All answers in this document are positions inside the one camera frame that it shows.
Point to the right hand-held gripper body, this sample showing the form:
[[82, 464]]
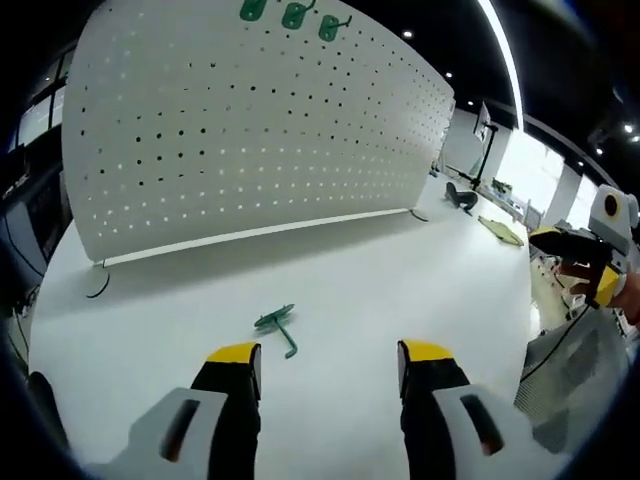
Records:
[[615, 215]]

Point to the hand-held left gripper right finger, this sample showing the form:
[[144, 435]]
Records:
[[450, 430]]

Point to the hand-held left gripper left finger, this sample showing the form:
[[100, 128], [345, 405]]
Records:
[[175, 430]]

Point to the green hook assembly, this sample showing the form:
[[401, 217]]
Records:
[[329, 26], [252, 9], [277, 320], [294, 15]]

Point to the white perforated mounting plate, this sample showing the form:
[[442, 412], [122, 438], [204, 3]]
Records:
[[250, 150]]

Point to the person's right hand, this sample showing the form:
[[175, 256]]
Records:
[[582, 272]]

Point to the yellow green cloth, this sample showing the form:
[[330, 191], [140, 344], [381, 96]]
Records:
[[500, 231]]

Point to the green potted plant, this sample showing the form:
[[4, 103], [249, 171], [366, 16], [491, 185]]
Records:
[[502, 186]]

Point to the grey mesh office chair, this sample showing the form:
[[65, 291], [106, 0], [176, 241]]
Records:
[[575, 390]]

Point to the dark curved object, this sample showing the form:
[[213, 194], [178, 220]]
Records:
[[460, 197]]

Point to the black tripod with screen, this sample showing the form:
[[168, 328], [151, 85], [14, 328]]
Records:
[[482, 150]]

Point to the long ceiling light strip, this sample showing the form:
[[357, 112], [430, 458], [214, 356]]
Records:
[[505, 65]]

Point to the dark equipment rack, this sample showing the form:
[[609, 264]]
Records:
[[45, 220]]

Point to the ceiling spotlights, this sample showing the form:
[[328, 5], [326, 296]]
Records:
[[407, 34]]

